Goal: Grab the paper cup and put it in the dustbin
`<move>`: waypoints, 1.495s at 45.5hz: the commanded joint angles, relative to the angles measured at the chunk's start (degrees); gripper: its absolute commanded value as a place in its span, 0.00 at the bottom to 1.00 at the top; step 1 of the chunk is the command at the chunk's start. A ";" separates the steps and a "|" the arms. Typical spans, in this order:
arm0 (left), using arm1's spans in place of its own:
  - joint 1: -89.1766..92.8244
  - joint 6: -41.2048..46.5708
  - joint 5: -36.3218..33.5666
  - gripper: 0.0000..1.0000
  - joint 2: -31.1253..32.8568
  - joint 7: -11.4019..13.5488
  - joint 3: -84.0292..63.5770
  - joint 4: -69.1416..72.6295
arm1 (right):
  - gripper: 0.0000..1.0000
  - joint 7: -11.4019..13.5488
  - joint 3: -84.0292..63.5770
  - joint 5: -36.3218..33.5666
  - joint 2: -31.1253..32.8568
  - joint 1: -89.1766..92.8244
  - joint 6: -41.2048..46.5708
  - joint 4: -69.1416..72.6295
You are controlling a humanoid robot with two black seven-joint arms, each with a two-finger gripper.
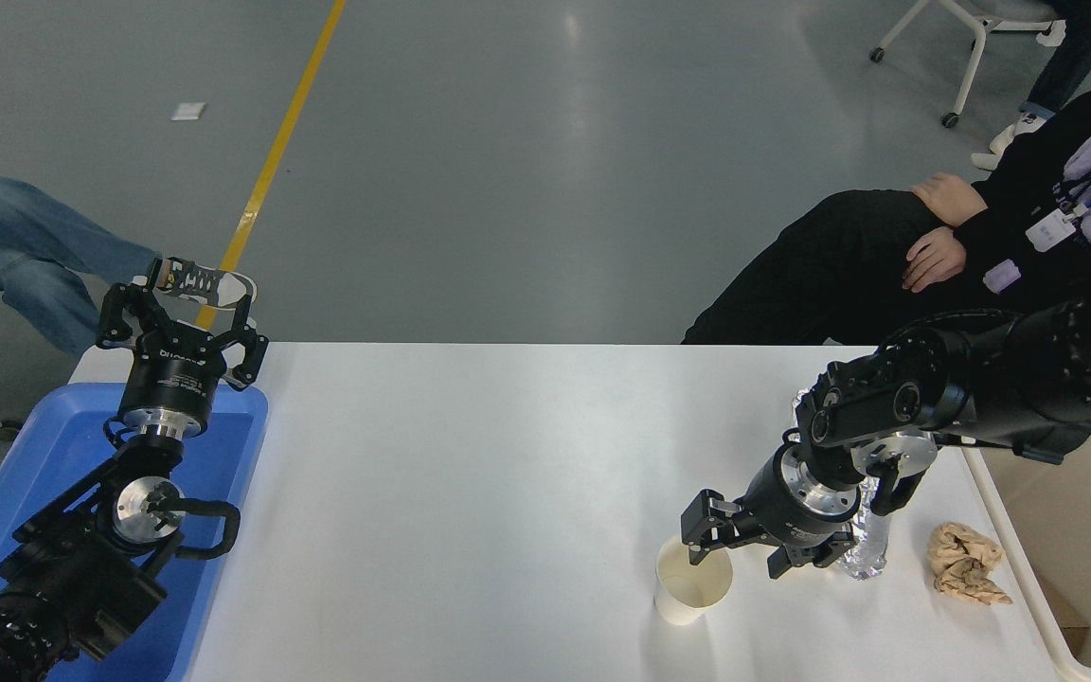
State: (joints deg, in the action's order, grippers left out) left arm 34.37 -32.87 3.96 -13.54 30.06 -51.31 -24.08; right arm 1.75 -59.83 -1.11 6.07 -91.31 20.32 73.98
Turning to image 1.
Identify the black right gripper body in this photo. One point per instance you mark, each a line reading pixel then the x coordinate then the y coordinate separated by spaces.
pixel 792 516

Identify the large pale plastic bin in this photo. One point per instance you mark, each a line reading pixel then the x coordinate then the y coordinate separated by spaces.
pixel 1076 530

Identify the crumpled tan paper ball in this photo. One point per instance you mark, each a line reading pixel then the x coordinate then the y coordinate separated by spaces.
pixel 967 564

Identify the seated person in black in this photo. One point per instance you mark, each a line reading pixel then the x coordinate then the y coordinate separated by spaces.
pixel 839 256

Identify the white paper scrap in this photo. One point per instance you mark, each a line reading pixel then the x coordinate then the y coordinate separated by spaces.
pixel 188 111

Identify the person's hand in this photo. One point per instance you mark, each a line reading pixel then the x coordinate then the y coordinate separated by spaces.
pixel 948 197
pixel 938 258

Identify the person on office chair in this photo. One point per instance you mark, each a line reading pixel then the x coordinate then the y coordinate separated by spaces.
pixel 1071 57

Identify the seated person in jeans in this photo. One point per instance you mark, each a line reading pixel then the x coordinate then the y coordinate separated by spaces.
pixel 15 251

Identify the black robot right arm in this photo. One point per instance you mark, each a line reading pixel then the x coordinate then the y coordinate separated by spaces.
pixel 1028 379

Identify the white ID badge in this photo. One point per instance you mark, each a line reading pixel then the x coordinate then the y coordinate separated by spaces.
pixel 1050 230

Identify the blue plastic tray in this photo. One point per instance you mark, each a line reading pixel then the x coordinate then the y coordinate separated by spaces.
pixel 223 445

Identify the white paper cup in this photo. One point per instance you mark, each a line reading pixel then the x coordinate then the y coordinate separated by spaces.
pixel 688 592

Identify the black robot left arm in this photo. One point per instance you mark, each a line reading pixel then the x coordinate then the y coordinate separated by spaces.
pixel 81 568

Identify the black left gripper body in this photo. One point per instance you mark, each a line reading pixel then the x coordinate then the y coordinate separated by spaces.
pixel 169 382

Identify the white wheeled office chair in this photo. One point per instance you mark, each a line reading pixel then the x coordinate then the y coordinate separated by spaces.
pixel 972 52

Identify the crumpled silver foil tray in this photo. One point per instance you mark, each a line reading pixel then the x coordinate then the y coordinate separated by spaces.
pixel 867 549

